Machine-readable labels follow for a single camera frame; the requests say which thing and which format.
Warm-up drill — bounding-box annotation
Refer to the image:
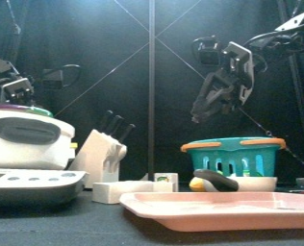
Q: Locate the small white printed cube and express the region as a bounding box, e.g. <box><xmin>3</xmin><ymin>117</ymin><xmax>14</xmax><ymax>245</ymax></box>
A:
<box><xmin>153</xmin><ymin>172</ymin><xmax>181</xmax><ymax>193</ymax></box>

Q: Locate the yellow black toy penguin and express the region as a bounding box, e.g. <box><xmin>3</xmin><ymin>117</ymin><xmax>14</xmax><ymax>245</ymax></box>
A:
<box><xmin>193</xmin><ymin>168</ymin><xmax>241</xmax><ymax>193</ymax></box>

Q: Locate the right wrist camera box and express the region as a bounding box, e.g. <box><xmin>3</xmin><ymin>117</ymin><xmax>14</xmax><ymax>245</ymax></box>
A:
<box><xmin>192</xmin><ymin>35</ymin><xmax>225</xmax><ymax>67</ymax></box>

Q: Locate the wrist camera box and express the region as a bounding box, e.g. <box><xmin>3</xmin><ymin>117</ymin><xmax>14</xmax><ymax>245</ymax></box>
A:
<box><xmin>192</xmin><ymin>35</ymin><xmax>225</xmax><ymax>67</ymax></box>
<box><xmin>42</xmin><ymin>68</ymin><xmax>66</xmax><ymax>90</ymax></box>

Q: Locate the white round bowl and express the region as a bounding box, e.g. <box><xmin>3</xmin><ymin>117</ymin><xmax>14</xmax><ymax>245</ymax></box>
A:
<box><xmin>233</xmin><ymin>176</ymin><xmax>280</xmax><ymax>193</ymax></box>

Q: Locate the yellow green toy vegetable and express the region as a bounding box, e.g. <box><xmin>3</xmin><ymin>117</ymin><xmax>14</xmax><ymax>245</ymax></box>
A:
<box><xmin>188</xmin><ymin>176</ymin><xmax>207</xmax><ymax>193</ymax></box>

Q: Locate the white toy knife block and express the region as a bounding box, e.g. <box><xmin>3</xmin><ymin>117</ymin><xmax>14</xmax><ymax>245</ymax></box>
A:
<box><xmin>69</xmin><ymin>129</ymin><xmax>129</xmax><ymax>190</ymax></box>

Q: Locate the white rice block toy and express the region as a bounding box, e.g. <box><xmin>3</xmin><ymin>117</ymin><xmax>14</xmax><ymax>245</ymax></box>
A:
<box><xmin>92</xmin><ymin>180</ymin><xmax>176</xmax><ymax>205</ymax></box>

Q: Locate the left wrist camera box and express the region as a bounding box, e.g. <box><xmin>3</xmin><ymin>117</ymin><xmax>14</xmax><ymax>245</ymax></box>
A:
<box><xmin>42</xmin><ymin>68</ymin><xmax>66</xmax><ymax>90</ymax></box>

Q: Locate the vertical metal frame pole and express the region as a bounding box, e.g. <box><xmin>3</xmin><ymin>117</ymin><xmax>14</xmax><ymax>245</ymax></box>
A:
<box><xmin>148</xmin><ymin>0</ymin><xmax>157</xmax><ymax>182</ymax></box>

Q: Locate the white toy pot grey handle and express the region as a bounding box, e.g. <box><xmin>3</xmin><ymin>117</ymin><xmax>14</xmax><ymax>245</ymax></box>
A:
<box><xmin>0</xmin><ymin>104</ymin><xmax>78</xmax><ymax>171</ymax></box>

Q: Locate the teal basket orange rim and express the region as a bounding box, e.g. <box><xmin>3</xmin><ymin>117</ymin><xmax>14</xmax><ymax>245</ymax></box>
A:
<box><xmin>180</xmin><ymin>136</ymin><xmax>288</xmax><ymax>178</ymax></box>

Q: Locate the pink plastic tray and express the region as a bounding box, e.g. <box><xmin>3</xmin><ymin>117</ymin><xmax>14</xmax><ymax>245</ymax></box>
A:
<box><xmin>118</xmin><ymin>190</ymin><xmax>304</xmax><ymax>233</ymax></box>

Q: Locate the black knife handle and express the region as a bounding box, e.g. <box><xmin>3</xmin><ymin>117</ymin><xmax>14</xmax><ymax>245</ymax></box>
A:
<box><xmin>118</xmin><ymin>123</ymin><xmax>137</xmax><ymax>144</ymax></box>
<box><xmin>108</xmin><ymin>114</ymin><xmax>125</xmax><ymax>136</ymax></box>
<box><xmin>97</xmin><ymin>110</ymin><xmax>116</xmax><ymax>133</ymax></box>

